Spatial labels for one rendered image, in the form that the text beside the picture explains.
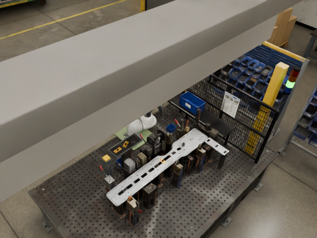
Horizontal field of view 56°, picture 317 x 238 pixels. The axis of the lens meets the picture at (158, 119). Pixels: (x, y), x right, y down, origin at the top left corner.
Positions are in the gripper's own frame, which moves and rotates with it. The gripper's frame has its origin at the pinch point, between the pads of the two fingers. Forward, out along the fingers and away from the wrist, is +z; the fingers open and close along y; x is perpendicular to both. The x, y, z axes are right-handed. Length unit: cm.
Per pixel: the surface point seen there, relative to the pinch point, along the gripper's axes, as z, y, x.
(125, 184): 46, 20, -59
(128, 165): 35, 11, -48
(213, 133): 40, 40, 59
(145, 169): 46, 21, -32
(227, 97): 9, 29, 90
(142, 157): 38.1, 11.3, -28.8
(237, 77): 56, -19, 202
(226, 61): -176, 133, -124
